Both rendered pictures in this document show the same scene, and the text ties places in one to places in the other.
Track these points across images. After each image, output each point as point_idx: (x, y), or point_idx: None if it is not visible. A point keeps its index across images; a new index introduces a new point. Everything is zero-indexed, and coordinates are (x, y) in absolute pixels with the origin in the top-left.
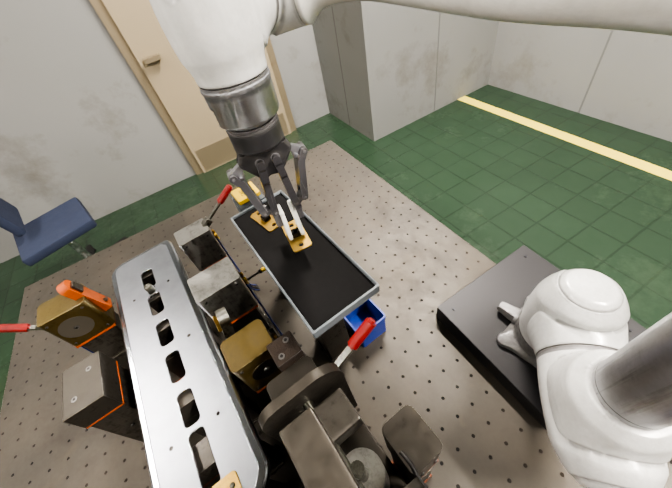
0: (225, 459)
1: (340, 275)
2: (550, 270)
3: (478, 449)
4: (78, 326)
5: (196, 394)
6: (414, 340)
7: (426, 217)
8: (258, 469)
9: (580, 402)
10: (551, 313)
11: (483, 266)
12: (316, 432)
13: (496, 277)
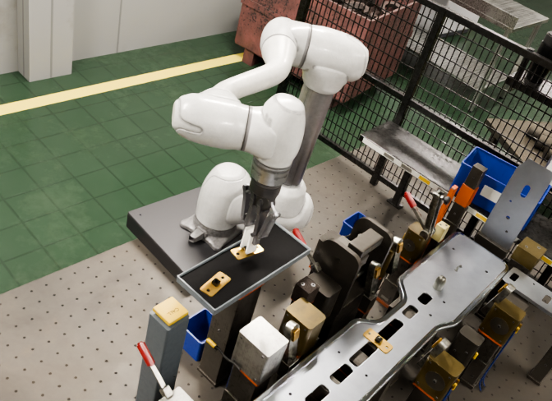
0: (360, 340)
1: (269, 238)
2: (156, 206)
3: (281, 284)
4: None
5: (332, 370)
6: None
7: (52, 278)
8: (358, 321)
9: (292, 195)
10: (238, 193)
11: (132, 249)
12: (357, 239)
13: (160, 236)
